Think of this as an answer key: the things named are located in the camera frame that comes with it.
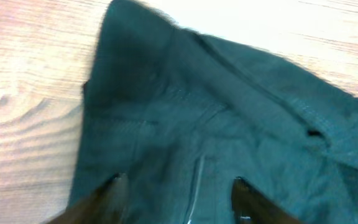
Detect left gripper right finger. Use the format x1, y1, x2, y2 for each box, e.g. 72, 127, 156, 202
231, 177, 302, 224

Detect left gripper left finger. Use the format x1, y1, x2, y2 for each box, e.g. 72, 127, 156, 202
47, 174, 128, 224

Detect black shorts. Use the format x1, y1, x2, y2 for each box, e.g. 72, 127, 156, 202
69, 0, 358, 223

